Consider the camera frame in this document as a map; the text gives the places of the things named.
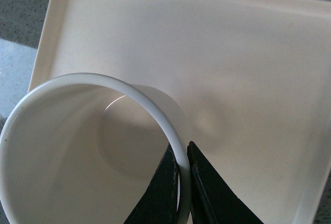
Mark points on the beige rectangular plastic tray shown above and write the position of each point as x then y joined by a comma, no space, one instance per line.
252,76

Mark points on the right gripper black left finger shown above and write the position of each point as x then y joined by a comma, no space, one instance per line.
159,202

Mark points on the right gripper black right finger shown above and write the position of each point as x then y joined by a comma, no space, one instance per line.
213,201

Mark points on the white smiley mug black handle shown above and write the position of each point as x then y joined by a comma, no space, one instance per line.
83,148

